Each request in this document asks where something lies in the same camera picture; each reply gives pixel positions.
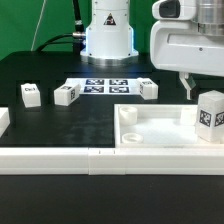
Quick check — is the white fence wall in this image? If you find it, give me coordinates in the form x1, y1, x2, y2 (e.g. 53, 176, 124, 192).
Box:
0, 147, 224, 175
0, 107, 10, 137

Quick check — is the AprilTag marker sheet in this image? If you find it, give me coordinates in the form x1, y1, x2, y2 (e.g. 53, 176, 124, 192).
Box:
66, 78, 139, 95

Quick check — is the white thin cable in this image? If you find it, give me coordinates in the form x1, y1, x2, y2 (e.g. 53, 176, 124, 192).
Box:
30, 0, 47, 52

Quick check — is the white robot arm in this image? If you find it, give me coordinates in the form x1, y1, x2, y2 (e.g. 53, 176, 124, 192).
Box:
81, 0, 224, 91

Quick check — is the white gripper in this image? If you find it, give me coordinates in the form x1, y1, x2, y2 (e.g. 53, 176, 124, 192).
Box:
150, 21, 224, 100

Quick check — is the white front fence wall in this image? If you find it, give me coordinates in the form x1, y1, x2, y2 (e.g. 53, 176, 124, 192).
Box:
0, 147, 224, 175

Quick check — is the white square tabletop tray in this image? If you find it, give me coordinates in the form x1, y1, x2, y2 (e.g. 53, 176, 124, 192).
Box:
114, 104, 224, 149

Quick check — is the black cable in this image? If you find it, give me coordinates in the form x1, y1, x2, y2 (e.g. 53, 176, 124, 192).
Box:
35, 0, 88, 53

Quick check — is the white left fence wall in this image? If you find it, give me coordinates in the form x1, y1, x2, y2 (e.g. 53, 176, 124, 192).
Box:
0, 107, 10, 137

